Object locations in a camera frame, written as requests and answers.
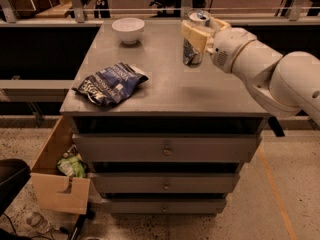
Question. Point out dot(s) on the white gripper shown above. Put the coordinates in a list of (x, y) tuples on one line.
[(231, 47)]

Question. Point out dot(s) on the silver blue redbull can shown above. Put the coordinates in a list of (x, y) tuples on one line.
[(191, 57)]

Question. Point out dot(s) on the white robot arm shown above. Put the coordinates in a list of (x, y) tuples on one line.
[(283, 85)]

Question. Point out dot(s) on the blue chip bag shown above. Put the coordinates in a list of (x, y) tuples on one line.
[(111, 85)]

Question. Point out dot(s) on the green snack bag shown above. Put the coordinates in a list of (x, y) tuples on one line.
[(71, 166)]

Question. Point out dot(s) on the white ceramic bowl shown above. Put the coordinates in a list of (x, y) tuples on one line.
[(128, 30)]

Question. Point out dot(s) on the metal guard railing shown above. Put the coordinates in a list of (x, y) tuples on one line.
[(238, 12)]

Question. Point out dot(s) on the grey drawer cabinet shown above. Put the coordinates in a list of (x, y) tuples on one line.
[(177, 145)]

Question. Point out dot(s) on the cardboard box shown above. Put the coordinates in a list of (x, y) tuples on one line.
[(55, 191)]

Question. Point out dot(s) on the clear plastic bottle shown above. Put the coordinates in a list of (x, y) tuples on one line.
[(38, 222)]

